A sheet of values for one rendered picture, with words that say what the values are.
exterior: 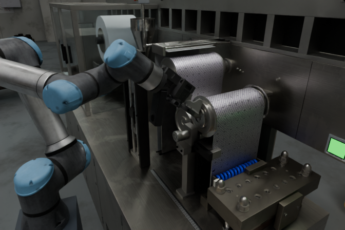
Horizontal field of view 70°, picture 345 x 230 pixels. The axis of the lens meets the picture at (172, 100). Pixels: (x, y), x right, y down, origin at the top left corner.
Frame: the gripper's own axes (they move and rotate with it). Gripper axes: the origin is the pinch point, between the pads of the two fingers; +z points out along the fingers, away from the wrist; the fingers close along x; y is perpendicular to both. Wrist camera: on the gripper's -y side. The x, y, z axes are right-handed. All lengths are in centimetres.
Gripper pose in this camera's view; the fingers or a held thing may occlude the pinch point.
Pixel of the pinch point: (193, 114)
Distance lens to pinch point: 82.5
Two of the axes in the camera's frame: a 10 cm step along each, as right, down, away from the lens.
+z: 6.6, 4.5, 6.0
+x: -5.0, -3.3, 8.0
